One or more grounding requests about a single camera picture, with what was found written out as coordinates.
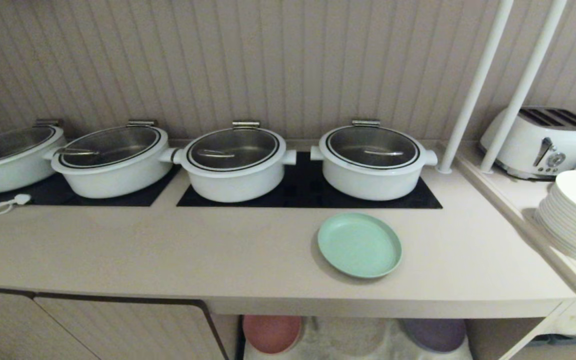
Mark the mint green plate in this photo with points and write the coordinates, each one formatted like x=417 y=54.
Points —
x=359 y=245

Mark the pink plate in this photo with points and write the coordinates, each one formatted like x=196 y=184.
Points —
x=271 y=334

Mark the purple plate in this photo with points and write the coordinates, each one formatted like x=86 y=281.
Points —
x=435 y=334

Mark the black induction hob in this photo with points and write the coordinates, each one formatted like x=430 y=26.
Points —
x=308 y=192
x=68 y=196

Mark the white round pot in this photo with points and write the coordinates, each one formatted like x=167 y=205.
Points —
x=373 y=182
x=235 y=185

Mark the glass pot lid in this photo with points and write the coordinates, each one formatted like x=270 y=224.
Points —
x=8 y=144
x=233 y=149
x=372 y=146
x=110 y=146

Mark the white oval pot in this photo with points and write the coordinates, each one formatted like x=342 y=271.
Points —
x=118 y=180
x=10 y=172

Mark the white pole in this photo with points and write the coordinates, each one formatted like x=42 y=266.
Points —
x=523 y=85
x=475 y=85

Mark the beige cabinet door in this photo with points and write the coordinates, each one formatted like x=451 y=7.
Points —
x=133 y=330
x=3 y=325

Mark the white toaster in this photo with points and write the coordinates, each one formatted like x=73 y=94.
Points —
x=543 y=145

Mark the stack of white plates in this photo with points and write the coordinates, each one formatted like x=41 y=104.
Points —
x=575 y=220

